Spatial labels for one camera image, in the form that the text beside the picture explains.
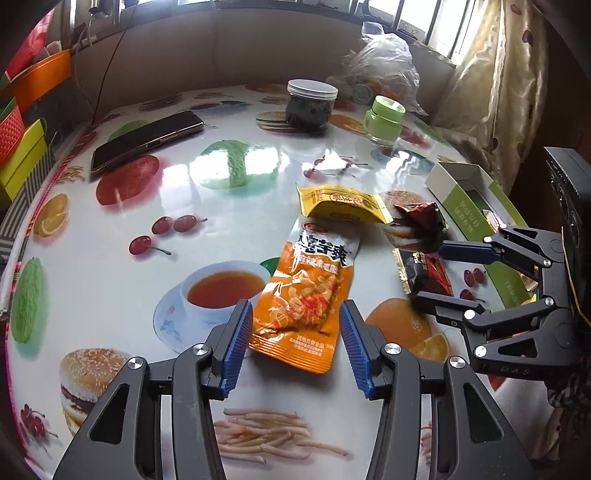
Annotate red black triangular packet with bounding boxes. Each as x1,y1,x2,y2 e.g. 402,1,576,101
383,202,448,253

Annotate dark red black packet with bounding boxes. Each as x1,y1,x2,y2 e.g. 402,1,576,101
393,248,453,296

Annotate long yellow snack bar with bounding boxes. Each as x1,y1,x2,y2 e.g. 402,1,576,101
297,184,394,225

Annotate plaid sleeve forearm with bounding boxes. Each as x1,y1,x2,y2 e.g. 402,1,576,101
533,372,590,462

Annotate green white cardboard box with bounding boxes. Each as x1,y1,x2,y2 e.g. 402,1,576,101
426,162,535,308

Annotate patterned beige curtain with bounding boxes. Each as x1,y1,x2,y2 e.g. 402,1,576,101
431,1,548,193

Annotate green cream jar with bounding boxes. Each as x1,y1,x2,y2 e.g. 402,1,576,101
363,95,406,146

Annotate clear plastic bag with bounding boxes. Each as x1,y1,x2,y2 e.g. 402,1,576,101
327,21,427,116

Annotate clear jar white lid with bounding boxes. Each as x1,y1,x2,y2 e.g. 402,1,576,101
286,79,339,133

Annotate black white striped box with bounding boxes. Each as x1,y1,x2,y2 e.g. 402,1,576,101
1,150,55,263

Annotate black smartphone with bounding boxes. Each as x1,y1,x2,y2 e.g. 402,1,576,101
89,111,204,181

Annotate yellow green box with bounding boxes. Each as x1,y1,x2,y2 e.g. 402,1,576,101
1,119,47,203

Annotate red gift box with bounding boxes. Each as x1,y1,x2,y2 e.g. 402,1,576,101
0,98,25,167

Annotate red snack bag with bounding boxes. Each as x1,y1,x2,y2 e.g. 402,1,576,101
5,10,54,80

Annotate black cable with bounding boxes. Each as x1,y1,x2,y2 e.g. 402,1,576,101
89,4,139,128

